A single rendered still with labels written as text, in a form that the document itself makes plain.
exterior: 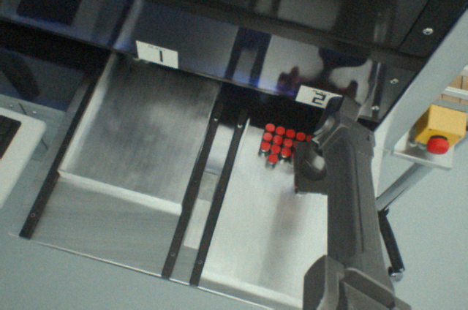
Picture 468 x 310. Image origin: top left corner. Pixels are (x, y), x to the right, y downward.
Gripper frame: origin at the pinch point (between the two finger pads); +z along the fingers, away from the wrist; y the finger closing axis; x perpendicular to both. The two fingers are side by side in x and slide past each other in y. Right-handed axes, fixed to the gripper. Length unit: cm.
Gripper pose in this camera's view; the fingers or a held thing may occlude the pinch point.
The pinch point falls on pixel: (304, 183)
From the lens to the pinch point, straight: 109.1
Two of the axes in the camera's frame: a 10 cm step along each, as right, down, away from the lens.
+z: -0.7, 4.3, 9.0
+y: 0.2, -9.0, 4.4
